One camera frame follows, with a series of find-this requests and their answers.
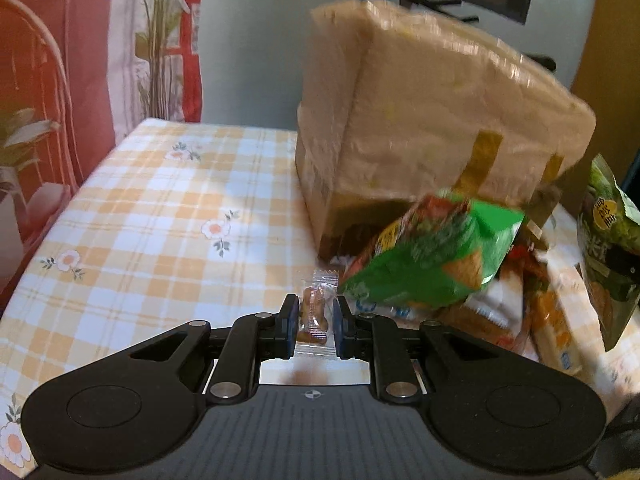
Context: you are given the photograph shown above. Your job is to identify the brown snack packet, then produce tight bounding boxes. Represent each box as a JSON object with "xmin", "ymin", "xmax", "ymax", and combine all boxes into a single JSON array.
[{"xmin": 434, "ymin": 304, "xmax": 522, "ymax": 357}]

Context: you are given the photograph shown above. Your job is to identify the orange-red snack packet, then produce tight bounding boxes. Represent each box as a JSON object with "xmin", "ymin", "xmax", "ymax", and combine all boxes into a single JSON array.
[{"xmin": 500, "ymin": 244, "xmax": 551, "ymax": 303}]

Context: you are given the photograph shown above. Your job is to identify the orange checked floral tablecloth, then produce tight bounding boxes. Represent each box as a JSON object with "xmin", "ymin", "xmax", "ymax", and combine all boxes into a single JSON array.
[{"xmin": 0, "ymin": 117, "xmax": 640, "ymax": 480}]

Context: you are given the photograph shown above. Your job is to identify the pink printed curtain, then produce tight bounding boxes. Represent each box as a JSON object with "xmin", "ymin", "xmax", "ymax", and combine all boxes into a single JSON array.
[{"xmin": 0, "ymin": 0, "xmax": 204, "ymax": 311}]

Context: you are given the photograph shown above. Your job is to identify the small clear-wrapped brown snack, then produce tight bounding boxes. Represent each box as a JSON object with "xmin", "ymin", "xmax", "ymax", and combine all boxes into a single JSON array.
[{"xmin": 295, "ymin": 269, "xmax": 340, "ymax": 357}]

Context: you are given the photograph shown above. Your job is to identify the orange snack packet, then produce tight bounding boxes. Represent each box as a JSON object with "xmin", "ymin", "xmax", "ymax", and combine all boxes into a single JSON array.
[{"xmin": 527, "ymin": 285, "xmax": 588, "ymax": 373}]

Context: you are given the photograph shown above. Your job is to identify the plastic-wrapped cardboard box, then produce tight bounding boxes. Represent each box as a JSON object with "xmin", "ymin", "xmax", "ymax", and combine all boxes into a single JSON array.
[{"xmin": 294, "ymin": 0, "xmax": 598, "ymax": 262}]

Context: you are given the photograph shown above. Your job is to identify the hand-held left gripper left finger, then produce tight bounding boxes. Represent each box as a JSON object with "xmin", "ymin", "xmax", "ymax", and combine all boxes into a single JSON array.
[{"xmin": 130, "ymin": 294, "xmax": 301, "ymax": 406}]

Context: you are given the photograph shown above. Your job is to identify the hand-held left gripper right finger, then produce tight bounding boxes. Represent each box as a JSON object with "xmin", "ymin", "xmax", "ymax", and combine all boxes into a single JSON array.
[{"xmin": 333, "ymin": 296, "xmax": 497, "ymax": 406}]

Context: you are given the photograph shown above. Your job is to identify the brown wooden door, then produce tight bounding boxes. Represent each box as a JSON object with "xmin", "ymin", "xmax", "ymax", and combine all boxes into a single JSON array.
[{"xmin": 570, "ymin": 0, "xmax": 640, "ymax": 201}]

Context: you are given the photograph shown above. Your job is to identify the dark green snack bag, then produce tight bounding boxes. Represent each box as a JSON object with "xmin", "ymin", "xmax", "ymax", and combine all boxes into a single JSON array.
[{"xmin": 576, "ymin": 154, "xmax": 640, "ymax": 353}]

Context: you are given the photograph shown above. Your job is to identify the white snack packet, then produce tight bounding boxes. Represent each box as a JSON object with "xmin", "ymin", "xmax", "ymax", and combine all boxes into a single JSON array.
[{"xmin": 465, "ymin": 279, "xmax": 526, "ymax": 332}]

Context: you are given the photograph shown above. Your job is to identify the bright green snack bag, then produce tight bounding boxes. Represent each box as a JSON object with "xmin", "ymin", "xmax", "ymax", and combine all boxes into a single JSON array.
[{"xmin": 339, "ymin": 189, "xmax": 527, "ymax": 317}]

